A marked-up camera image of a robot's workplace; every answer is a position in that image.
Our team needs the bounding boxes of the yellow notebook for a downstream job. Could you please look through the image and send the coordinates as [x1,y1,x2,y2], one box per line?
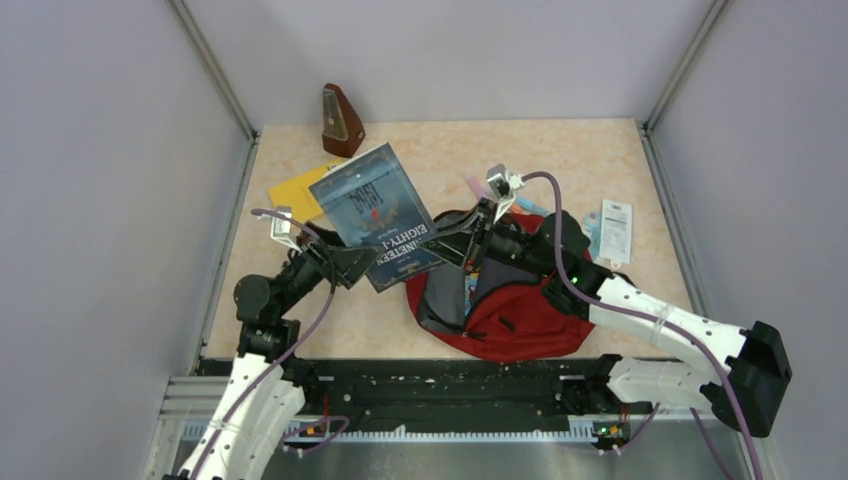
[268,158,346,223]

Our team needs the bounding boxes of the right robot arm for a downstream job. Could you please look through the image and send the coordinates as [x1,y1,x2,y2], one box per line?
[419,200,792,438]

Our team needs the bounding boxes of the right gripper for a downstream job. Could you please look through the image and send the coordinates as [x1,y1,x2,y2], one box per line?
[419,198,557,279]

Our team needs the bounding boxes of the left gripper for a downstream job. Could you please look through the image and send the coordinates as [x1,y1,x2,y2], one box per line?
[276,220,386,317]

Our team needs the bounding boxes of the blue correction tape pack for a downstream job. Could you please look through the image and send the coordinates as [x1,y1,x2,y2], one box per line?
[582,211,602,260]

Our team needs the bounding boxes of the colourful treehouse book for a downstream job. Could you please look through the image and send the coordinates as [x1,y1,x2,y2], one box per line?
[464,272,480,317]

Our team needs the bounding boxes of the brown wooden metronome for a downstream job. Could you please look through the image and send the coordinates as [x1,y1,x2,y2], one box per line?
[321,83,366,159]

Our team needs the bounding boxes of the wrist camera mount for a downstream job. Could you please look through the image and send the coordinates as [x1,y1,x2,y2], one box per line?
[486,164,524,201]
[270,206,299,250]

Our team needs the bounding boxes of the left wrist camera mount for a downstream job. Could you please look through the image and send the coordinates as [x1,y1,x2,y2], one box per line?
[270,206,299,250]

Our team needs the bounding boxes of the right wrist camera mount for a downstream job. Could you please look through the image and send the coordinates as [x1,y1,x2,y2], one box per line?
[486,164,524,201]

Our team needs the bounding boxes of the blue highlighter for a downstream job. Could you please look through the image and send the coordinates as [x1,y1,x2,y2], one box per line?
[515,197,550,217]

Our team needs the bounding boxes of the pink highlighter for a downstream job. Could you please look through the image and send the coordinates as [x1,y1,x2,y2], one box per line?
[465,175,491,199]

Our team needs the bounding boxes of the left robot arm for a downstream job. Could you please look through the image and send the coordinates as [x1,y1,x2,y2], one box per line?
[173,224,383,479]

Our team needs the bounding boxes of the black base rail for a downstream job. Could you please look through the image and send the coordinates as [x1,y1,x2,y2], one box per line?
[198,354,654,439]

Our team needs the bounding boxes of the red backpack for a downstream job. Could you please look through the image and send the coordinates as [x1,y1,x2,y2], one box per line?
[405,210,597,363]

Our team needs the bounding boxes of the dark nineteen eighty-four book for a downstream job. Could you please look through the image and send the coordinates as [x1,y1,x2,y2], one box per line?
[309,143,443,292]

